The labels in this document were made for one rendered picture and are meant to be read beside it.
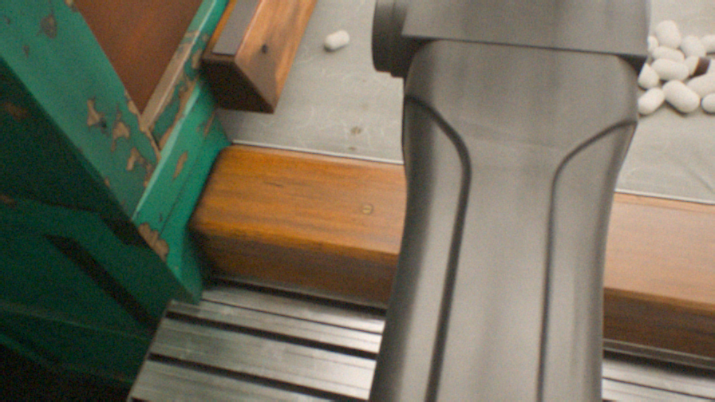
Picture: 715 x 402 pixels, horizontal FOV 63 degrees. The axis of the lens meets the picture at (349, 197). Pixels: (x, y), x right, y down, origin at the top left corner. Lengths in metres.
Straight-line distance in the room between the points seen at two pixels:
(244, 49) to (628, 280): 0.39
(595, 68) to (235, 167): 0.46
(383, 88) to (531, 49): 0.50
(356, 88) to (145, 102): 0.25
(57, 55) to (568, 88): 0.32
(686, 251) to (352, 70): 0.38
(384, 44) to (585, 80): 0.07
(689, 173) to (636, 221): 0.10
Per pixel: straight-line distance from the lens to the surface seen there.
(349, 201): 0.54
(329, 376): 0.58
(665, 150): 0.65
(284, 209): 0.55
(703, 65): 0.71
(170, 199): 0.54
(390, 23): 0.20
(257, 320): 0.61
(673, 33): 0.73
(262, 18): 0.60
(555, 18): 0.18
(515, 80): 0.16
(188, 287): 0.61
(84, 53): 0.43
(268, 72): 0.58
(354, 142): 0.62
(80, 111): 0.43
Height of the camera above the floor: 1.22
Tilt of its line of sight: 56 degrees down
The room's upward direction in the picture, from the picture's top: 10 degrees counter-clockwise
